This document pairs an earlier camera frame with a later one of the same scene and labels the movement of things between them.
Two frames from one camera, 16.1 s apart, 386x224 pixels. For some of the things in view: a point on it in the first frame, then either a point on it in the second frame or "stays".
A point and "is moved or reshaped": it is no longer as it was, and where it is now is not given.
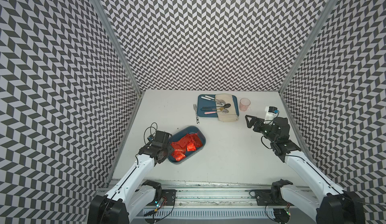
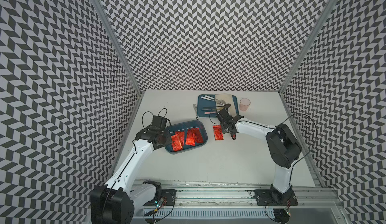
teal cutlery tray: [206, 106] stays
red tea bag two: [195, 137] is moved or reshaped
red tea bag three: [179, 154] to [177, 144]
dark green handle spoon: [227, 105] stays
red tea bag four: [191, 147] to [190, 139]
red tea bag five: [176, 146] to [181, 135]
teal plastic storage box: [187, 143] is moved or reshaped
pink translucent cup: [244, 104] stays
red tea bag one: [184, 140] to [218, 132]
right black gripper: [259, 122] to [224, 131]
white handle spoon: [219, 103] stays
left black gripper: [169, 151] to [167, 140]
